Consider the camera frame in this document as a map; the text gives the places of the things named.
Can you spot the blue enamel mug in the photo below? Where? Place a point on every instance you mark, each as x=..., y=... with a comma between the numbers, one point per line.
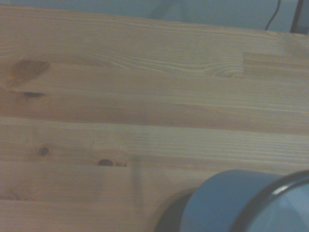
x=229, y=193

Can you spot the black jointed camera stand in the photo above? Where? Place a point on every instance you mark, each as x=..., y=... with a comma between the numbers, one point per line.
x=297, y=19

